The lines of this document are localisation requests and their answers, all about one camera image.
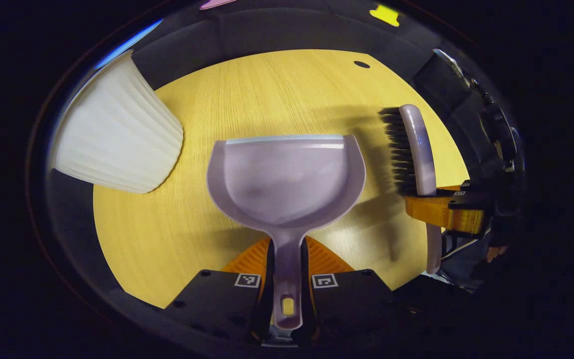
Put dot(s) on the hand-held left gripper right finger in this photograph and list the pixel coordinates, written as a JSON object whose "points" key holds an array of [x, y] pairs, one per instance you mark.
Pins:
{"points": [[352, 304]]}

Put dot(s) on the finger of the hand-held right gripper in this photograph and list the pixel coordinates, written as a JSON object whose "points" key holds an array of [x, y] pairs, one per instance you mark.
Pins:
{"points": [[450, 188], [436, 212]]}

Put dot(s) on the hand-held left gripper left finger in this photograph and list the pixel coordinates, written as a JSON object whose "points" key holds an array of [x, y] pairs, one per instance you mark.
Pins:
{"points": [[217, 304]]}

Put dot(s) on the small grey broom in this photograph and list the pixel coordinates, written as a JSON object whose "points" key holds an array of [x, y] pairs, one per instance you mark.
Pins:
{"points": [[421, 149]]}

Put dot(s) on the small grey dustpan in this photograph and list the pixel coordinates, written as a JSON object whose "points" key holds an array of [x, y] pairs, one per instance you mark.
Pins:
{"points": [[287, 174]]}

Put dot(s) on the white ribbed garbage bin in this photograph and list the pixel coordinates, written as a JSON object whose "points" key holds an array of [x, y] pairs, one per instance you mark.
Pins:
{"points": [[117, 134]]}

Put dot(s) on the wooden desktop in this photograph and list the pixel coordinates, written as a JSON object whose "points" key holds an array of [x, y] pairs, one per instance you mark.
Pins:
{"points": [[167, 234]]}

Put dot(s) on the black chair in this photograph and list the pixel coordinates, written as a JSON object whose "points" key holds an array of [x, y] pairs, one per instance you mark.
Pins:
{"points": [[499, 134]]}

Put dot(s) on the black backdrop cloth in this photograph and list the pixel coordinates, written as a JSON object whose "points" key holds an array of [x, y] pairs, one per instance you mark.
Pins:
{"points": [[277, 30]]}

